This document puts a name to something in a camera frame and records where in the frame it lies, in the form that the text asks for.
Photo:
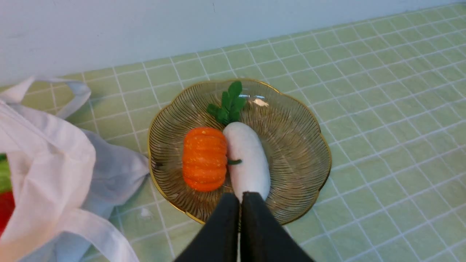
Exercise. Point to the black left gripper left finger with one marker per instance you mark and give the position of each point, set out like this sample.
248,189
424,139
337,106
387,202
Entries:
217,241

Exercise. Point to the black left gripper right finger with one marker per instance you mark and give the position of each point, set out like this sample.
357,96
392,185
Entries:
262,238

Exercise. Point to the orange toy pumpkin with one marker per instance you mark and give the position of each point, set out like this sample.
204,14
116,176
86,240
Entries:
204,159

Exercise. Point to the white canvas tote bag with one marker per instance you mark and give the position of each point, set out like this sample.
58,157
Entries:
66,182

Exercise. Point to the white toy radish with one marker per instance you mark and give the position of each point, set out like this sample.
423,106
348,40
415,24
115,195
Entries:
248,167

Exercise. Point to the green checkered tablecloth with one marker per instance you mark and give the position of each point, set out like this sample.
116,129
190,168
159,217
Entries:
389,95

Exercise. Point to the red toy bell pepper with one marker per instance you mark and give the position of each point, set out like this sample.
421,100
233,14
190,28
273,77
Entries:
7,203

